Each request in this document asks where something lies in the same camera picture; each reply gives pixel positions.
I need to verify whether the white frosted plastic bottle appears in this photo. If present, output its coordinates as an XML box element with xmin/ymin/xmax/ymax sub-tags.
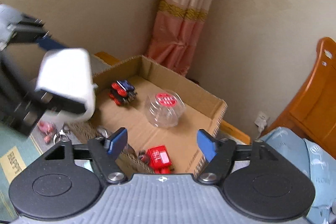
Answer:
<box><xmin>35</xmin><ymin>48</ymin><xmax>96</xmax><ymax>123</ymax></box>

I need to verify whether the pink keychain charm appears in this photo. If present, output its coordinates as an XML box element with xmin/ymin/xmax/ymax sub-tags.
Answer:
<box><xmin>37</xmin><ymin>121</ymin><xmax>71</xmax><ymax>144</ymax></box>

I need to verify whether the red cube toy truck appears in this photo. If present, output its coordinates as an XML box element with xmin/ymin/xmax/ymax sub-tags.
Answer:
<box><xmin>138</xmin><ymin>145</ymin><xmax>174</xmax><ymax>174</ymax></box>

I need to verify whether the blue black toy truck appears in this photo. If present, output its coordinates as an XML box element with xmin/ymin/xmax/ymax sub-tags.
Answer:
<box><xmin>109</xmin><ymin>80</ymin><xmax>137</xmax><ymax>106</ymax></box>

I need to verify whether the short clear jar red label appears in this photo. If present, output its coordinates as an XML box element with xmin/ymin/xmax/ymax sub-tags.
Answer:
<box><xmin>145</xmin><ymin>90</ymin><xmax>186</xmax><ymax>128</ymax></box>

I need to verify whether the patchwork table cloth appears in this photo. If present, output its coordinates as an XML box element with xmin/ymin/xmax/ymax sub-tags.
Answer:
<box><xmin>0</xmin><ymin>54</ymin><xmax>113</xmax><ymax>222</ymax></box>

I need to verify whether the brown cardboard box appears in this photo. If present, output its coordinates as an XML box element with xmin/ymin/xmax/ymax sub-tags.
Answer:
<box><xmin>67</xmin><ymin>54</ymin><xmax>228</xmax><ymax>175</ymax></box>

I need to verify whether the wooden headboard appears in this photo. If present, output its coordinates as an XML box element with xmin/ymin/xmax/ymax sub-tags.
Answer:
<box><xmin>262</xmin><ymin>37</ymin><xmax>336</xmax><ymax>157</ymax></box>

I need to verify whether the pink curtain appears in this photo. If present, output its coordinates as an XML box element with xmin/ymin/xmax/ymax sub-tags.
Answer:
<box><xmin>146</xmin><ymin>0</ymin><xmax>212</xmax><ymax>76</ymax></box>

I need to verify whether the white wall charger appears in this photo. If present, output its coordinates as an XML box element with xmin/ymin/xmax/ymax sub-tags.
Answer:
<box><xmin>254</xmin><ymin>111</ymin><xmax>269</xmax><ymax>133</ymax></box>

